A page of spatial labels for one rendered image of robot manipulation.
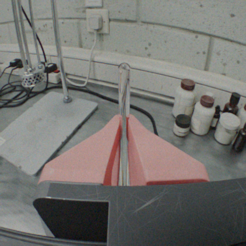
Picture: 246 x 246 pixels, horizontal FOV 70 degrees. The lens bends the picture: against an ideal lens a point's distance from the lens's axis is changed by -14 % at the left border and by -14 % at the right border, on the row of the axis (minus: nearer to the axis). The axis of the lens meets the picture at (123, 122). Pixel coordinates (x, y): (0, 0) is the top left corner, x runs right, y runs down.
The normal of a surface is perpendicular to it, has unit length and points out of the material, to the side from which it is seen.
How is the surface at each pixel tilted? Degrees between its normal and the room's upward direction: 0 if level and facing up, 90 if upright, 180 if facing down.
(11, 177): 0
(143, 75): 90
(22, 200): 0
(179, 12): 90
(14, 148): 0
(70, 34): 90
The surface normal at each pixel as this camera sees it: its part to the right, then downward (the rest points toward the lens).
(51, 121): 0.00, -0.76
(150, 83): -0.42, 0.58
